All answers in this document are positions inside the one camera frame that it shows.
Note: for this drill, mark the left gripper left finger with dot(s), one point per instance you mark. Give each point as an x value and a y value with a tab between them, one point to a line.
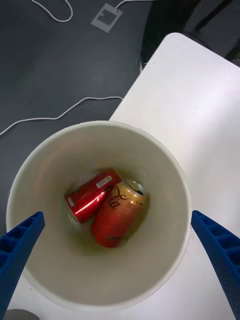
17	250

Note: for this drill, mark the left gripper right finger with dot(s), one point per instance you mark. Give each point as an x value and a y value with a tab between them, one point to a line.
225	262

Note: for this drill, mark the grey floor marker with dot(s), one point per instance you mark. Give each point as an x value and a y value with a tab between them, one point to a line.
96	22

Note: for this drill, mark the gold and red drink can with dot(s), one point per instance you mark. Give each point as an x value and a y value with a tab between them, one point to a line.
112	225

